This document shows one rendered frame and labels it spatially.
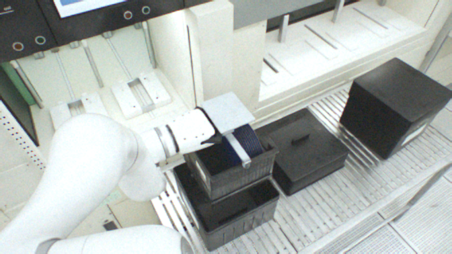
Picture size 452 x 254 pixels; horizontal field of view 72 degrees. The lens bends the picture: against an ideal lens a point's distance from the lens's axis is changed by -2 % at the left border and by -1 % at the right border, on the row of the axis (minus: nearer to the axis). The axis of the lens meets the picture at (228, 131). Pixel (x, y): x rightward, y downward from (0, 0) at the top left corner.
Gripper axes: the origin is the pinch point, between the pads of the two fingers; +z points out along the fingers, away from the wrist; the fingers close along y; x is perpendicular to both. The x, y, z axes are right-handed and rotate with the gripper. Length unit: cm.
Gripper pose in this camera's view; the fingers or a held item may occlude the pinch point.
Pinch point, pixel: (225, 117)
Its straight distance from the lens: 83.9
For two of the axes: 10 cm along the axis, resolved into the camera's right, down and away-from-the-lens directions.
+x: 0.0, -6.5, -7.6
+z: 8.8, -3.7, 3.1
